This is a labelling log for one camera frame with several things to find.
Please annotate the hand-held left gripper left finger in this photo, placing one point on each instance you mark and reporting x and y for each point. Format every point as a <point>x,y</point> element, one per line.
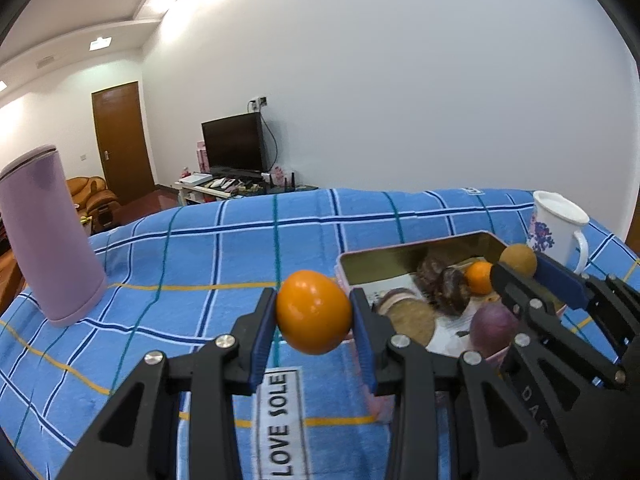
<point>262,340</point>

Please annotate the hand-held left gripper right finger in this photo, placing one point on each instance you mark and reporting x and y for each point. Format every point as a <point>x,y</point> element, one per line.
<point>362,345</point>

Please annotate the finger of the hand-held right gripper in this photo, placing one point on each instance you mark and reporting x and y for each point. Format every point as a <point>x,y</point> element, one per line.
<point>520,295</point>
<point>560,275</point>

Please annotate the small olive-brown round fruit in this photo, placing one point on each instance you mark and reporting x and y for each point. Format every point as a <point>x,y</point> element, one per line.
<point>518,259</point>

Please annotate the purple beetroot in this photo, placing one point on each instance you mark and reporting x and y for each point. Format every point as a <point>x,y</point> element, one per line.
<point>492,327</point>

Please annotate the small orange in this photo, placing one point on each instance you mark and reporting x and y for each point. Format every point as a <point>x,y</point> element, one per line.
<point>312,312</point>

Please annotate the dark wrinkled passion fruit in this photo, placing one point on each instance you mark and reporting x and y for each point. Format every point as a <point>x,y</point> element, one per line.
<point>452,292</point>
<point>430,272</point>

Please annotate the pink metal tin box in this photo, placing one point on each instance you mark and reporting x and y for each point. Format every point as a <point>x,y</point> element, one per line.
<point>380,260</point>

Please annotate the white floral mug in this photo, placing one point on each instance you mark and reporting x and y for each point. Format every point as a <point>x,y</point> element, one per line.
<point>550,230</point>

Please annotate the printed paper leaflet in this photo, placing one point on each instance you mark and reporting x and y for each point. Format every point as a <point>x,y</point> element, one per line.
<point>452,332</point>

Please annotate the blue checkered blanket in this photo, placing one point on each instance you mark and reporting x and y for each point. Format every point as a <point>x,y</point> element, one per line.
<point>200,260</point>

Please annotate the black router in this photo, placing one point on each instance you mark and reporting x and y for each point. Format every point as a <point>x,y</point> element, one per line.
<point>290,185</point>

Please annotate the white television stand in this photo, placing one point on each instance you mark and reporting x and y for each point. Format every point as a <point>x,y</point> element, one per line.
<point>192,193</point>

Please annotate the white flat set-top box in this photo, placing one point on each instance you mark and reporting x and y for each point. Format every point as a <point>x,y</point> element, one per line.
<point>195,178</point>

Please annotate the pink carton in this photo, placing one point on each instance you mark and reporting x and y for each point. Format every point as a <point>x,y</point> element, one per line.
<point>202,157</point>

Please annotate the black television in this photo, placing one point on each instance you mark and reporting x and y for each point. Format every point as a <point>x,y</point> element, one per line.
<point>232,142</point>

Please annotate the brown leather sofa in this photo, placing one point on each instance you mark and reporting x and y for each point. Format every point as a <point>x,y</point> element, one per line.
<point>92,192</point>

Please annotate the brown wooden door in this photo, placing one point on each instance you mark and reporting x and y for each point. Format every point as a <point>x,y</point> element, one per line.
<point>122,145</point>

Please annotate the purple cylindrical bottle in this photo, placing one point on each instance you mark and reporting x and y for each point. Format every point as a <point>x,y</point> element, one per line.
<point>45,235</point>

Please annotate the ceiling air vent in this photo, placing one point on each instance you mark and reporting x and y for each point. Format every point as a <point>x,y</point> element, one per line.
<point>44,62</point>

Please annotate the wall power socket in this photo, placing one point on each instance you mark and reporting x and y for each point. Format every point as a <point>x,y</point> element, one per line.
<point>259,102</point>

